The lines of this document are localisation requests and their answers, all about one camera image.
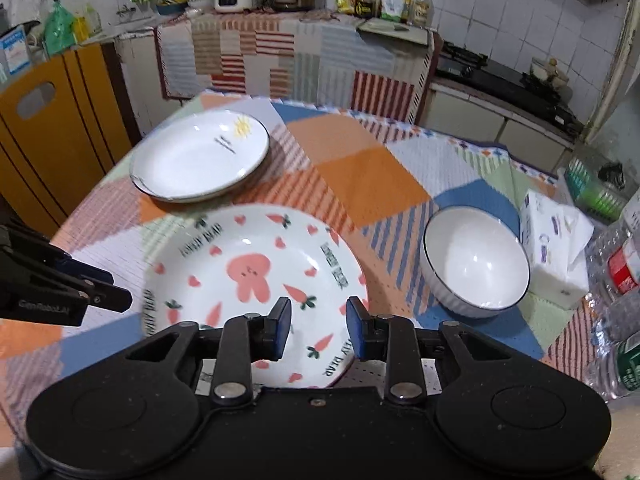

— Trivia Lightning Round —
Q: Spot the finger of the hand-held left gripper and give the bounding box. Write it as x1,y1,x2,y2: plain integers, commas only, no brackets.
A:
27,267,134,313
0,224,116,285

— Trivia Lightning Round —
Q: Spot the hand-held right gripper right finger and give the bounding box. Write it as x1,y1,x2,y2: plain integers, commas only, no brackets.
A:
346,296,506,405

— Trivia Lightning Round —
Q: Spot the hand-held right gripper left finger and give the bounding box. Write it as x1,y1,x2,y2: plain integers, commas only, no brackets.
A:
125,297,293,407

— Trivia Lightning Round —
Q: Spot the rabbit and carrot print plate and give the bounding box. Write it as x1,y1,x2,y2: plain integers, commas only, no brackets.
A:
141,205,370,391

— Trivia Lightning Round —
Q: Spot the white bowl with dark rim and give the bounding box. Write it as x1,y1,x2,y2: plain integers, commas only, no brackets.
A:
419,206,532,319

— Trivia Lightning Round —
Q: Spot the wooden chair back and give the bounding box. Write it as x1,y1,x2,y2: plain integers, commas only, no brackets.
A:
0,42,144,239

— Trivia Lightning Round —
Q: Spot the white plate with sun print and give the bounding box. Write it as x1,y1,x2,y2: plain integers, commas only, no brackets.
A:
129,111,271,205

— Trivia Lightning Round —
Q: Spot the white tissue pack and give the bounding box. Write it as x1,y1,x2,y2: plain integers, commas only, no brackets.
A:
517,190,596,310

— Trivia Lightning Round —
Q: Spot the blue and white box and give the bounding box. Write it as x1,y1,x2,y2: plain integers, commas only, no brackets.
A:
0,25,32,77

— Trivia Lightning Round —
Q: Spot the white cabinet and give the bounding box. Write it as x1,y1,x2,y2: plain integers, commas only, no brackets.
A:
424,82,577,173

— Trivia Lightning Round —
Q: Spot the green plastic bag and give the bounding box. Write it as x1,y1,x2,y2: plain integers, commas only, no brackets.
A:
44,0,77,56

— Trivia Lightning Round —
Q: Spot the yellow detergent bottle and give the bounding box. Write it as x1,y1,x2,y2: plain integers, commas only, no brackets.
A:
75,5,104,39

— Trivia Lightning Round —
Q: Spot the green label plastic bottle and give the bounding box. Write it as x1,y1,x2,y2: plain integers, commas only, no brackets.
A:
585,305,640,402

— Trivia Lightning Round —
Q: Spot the striped patchwork counter cloth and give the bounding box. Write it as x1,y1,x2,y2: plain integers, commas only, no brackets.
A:
155,10,442,124

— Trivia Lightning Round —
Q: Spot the red label plastic bottle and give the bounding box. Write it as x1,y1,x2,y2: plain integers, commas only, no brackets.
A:
585,205,640,321

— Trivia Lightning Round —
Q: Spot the green plastic basket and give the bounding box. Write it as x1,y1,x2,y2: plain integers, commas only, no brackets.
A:
565,154,632,224

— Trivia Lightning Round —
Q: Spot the black gas stove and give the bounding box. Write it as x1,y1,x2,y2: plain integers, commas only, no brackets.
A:
435,42,586,137

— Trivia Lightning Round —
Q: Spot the cutting board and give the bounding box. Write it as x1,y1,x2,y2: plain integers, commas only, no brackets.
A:
357,16,431,46

